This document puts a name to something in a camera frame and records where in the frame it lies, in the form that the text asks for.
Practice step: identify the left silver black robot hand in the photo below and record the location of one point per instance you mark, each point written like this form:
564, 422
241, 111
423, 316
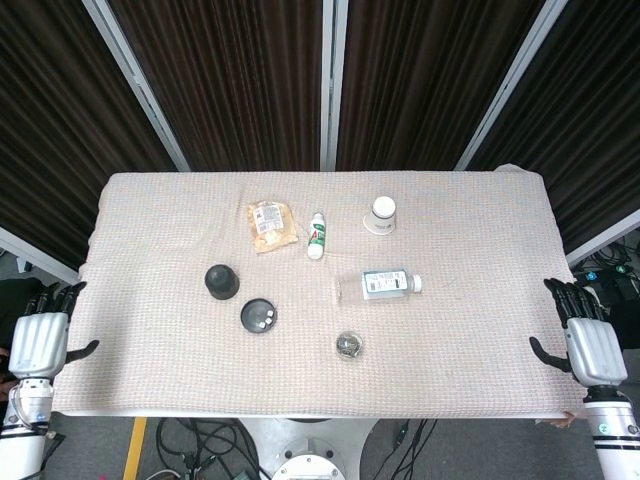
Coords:
39, 345

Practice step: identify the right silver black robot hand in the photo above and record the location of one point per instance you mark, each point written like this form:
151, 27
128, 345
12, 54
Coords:
595, 350

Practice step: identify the black dome-shaped cup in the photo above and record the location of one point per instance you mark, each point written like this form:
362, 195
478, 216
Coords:
221, 281

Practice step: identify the black round lid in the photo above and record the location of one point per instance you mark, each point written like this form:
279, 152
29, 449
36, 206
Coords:
251, 312

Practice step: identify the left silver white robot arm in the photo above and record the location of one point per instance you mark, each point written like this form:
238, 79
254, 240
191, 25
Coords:
22, 430

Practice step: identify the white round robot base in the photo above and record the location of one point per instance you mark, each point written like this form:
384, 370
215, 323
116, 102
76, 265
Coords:
307, 450

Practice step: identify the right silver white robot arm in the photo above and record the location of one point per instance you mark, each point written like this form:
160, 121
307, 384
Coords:
615, 435

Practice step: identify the white paper cup blue print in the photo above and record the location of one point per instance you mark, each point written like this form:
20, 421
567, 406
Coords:
381, 217

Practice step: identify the beige waffle weave tablecloth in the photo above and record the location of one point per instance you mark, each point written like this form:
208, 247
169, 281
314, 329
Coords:
425, 370

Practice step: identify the clear square water bottle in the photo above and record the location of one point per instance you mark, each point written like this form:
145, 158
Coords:
382, 286

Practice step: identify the round clear paper clip box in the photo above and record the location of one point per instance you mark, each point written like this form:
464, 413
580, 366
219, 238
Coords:
349, 345

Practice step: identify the clear bag of yellow snacks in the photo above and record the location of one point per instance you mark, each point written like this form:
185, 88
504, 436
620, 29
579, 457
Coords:
272, 227

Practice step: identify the small white green drink bottle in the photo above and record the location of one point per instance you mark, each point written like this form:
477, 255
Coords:
317, 237

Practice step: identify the silver partition post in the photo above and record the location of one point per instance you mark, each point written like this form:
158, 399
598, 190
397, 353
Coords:
605, 235
35, 257
510, 85
135, 80
333, 85

